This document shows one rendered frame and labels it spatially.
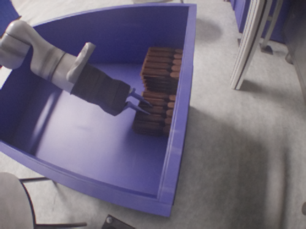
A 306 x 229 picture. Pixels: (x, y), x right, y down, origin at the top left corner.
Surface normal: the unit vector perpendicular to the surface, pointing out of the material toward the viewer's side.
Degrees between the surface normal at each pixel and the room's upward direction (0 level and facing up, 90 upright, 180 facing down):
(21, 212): 0
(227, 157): 0
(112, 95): 42
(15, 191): 0
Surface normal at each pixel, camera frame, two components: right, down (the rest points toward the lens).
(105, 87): 0.70, -0.18
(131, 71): -0.14, -0.46
